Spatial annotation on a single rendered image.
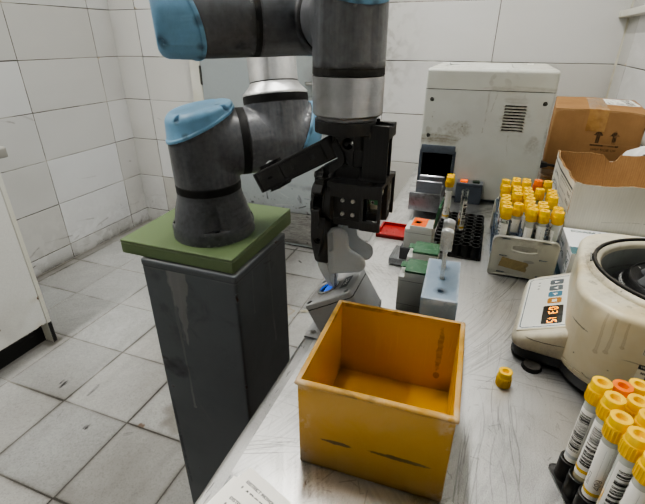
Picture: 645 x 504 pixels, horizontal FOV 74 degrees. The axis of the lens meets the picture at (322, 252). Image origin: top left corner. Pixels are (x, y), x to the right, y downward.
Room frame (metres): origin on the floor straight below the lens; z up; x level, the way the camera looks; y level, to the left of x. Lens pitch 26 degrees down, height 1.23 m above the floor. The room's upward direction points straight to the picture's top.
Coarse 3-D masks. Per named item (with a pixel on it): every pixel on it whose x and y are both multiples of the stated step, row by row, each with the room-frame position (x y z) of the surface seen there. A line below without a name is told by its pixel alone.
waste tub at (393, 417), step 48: (336, 336) 0.37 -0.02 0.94; (384, 336) 0.38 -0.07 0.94; (432, 336) 0.36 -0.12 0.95; (336, 384) 0.36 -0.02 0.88; (384, 384) 0.36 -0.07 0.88; (432, 384) 0.36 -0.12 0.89; (336, 432) 0.26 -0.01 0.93; (384, 432) 0.25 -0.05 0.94; (432, 432) 0.24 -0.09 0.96; (384, 480) 0.25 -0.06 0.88; (432, 480) 0.24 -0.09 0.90
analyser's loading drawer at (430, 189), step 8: (424, 176) 0.98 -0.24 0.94; (432, 176) 0.97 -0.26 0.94; (440, 176) 0.97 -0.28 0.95; (416, 184) 0.94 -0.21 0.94; (424, 184) 0.93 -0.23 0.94; (432, 184) 0.93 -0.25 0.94; (440, 184) 0.92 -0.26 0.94; (416, 192) 0.88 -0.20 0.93; (424, 192) 0.93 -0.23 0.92; (432, 192) 0.92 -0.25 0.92; (440, 192) 0.92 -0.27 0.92; (416, 200) 0.88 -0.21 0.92; (424, 200) 0.88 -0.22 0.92; (432, 200) 0.87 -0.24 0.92; (440, 200) 0.89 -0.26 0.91; (408, 208) 0.89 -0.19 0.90; (416, 208) 0.88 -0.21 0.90; (424, 208) 0.88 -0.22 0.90; (432, 208) 0.87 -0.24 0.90
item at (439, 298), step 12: (432, 264) 0.48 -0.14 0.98; (456, 264) 0.48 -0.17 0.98; (432, 276) 0.45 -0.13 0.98; (444, 276) 0.45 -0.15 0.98; (456, 276) 0.45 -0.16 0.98; (432, 288) 0.42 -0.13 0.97; (444, 288) 0.42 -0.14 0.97; (456, 288) 0.42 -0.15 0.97; (420, 300) 0.40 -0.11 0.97; (432, 300) 0.40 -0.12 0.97; (444, 300) 0.40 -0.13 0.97; (456, 300) 0.40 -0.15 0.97; (420, 312) 0.40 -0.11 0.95; (432, 312) 0.40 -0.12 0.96; (444, 312) 0.39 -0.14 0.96
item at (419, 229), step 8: (408, 224) 0.68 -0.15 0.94; (416, 224) 0.67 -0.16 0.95; (424, 224) 0.67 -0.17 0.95; (432, 224) 0.67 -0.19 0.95; (408, 232) 0.66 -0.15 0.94; (416, 232) 0.66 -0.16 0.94; (424, 232) 0.65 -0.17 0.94; (432, 232) 0.65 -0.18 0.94; (408, 240) 0.66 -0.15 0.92; (416, 240) 0.66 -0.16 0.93; (424, 240) 0.65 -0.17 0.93; (432, 240) 0.66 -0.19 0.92
